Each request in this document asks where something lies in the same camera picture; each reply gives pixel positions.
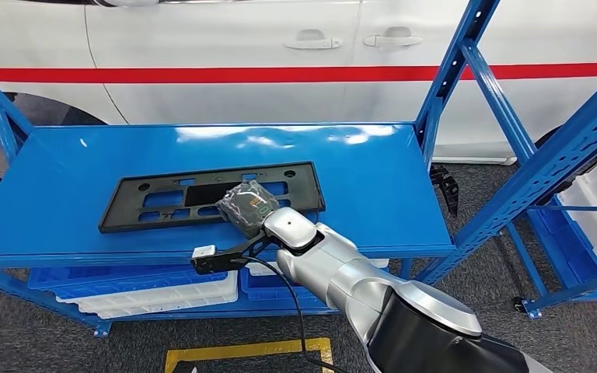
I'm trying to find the black plastic license plate bracket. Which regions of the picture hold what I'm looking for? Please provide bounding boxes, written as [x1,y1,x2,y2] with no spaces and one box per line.
[98,161,326,235]

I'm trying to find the blue metal shelf rack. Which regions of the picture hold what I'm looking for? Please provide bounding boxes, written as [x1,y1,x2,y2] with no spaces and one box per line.
[0,0,597,338]
[504,118,597,320]

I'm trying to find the white car with red stripe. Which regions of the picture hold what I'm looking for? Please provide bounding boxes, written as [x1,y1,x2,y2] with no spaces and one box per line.
[0,0,597,166]

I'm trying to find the yellow floor tape square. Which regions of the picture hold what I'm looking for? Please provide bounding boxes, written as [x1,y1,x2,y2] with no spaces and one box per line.
[164,337,334,373]

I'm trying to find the black camera bracket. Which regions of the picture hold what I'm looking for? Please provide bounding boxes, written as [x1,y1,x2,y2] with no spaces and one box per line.
[190,228,274,275]

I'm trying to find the black camera cable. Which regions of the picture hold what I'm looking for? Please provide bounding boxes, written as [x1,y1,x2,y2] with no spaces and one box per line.
[236,256,351,373]

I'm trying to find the white car door handle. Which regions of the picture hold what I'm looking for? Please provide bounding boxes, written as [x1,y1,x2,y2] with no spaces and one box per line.
[362,26,424,48]
[283,28,344,51]

